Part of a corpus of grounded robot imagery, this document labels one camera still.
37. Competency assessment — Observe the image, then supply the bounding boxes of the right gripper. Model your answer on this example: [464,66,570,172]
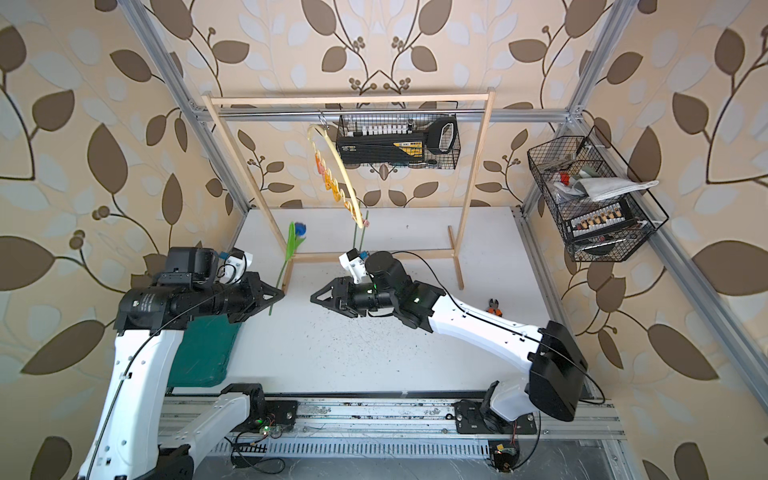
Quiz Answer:
[313,275,400,316]

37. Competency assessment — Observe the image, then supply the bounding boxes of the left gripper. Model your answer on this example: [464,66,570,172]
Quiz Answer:
[197,270,287,320]

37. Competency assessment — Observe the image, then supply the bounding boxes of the blue tulip flower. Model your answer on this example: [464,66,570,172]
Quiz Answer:
[277,222,307,291]

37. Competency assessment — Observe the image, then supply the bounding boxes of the yellow clip hanger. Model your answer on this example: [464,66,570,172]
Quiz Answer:
[307,124,364,229]

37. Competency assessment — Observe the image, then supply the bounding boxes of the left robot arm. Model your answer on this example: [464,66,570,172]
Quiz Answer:
[78,247,284,479]

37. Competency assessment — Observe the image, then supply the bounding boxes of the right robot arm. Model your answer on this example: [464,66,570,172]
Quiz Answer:
[310,249,588,434]

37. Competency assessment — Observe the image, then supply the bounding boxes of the green plastic tool case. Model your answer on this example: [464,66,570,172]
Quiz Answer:
[167,315,241,388]

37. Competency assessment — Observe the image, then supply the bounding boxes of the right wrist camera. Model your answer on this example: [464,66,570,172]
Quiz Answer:
[339,248,367,285]

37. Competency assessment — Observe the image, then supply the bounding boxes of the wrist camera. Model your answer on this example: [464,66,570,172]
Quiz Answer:
[217,249,253,285]
[339,248,367,285]

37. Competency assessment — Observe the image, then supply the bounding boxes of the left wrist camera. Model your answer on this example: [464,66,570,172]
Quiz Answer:
[217,249,253,285]

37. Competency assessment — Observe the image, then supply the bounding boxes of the orange handled pliers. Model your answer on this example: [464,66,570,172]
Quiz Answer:
[487,299,503,317]

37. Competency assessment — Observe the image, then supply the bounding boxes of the back wire basket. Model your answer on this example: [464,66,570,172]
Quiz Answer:
[335,113,461,170]

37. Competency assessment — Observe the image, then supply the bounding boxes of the wire basket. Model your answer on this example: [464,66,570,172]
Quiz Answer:
[335,113,461,170]
[527,126,669,263]

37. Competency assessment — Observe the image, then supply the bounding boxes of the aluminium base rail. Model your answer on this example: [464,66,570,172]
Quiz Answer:
[157,392,626,460]

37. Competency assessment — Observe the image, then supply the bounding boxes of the wooden drying rack frame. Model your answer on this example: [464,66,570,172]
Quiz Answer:
[200,87,498,293]

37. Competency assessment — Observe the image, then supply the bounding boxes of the right wire basket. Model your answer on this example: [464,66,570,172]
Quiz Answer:
[527,126,669,263]

